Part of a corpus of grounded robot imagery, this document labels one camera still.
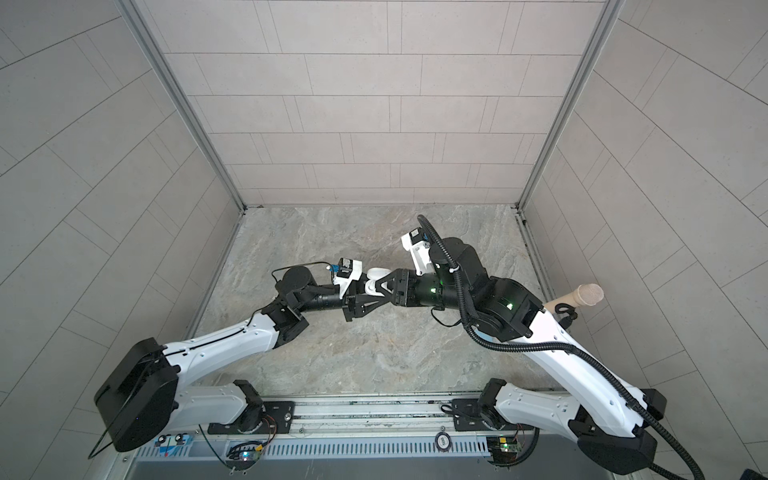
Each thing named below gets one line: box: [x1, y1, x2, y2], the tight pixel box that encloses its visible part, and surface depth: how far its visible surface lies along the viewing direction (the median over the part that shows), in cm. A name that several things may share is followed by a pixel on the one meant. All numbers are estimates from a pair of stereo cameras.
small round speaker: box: [435, 425, 451, 452], surface depth 71 cm
